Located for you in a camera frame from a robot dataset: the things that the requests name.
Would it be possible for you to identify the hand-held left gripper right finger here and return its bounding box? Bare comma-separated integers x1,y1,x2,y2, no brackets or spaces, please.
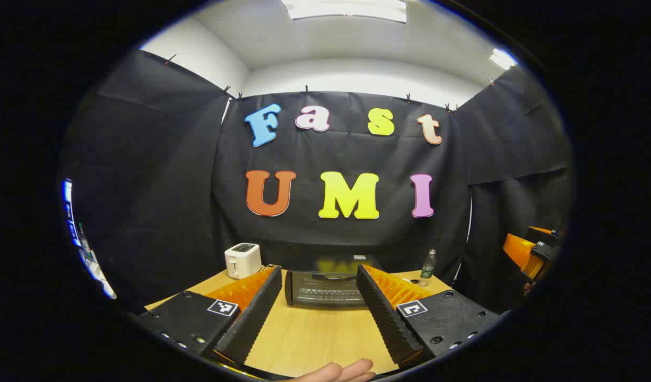
355,263,502,369

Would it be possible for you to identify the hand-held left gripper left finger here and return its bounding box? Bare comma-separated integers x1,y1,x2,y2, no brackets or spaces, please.
136,264,283,367

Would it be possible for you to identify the black electric oven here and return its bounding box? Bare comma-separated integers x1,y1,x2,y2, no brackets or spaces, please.
284,254,383,308

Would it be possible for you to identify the white toaster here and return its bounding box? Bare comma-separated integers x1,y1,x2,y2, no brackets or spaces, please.
224,242,262,280

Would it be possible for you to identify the clear plastic water bottle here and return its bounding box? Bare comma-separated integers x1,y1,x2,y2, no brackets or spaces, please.
418,248,437,288

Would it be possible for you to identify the black backdrop cloth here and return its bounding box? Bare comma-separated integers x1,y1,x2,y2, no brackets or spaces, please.
63,49,575,315

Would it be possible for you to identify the small ceiling light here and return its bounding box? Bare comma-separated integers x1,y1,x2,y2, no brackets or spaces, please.
490,48,518,71

